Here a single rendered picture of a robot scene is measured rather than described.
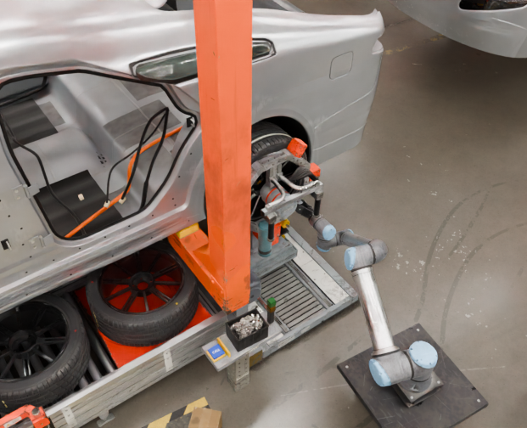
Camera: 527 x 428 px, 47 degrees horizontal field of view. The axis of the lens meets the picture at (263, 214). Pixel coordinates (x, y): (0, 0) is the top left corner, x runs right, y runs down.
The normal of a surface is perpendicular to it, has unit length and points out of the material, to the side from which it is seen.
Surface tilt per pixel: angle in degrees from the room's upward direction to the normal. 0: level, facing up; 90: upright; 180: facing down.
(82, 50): 37
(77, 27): 17
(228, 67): 90
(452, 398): 0
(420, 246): 0
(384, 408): 0
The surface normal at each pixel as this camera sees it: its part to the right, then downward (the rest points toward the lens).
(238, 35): 0.58, 0.59
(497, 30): -0.25, 0.70
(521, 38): 0.05, 0.80
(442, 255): 0.02, -0.70
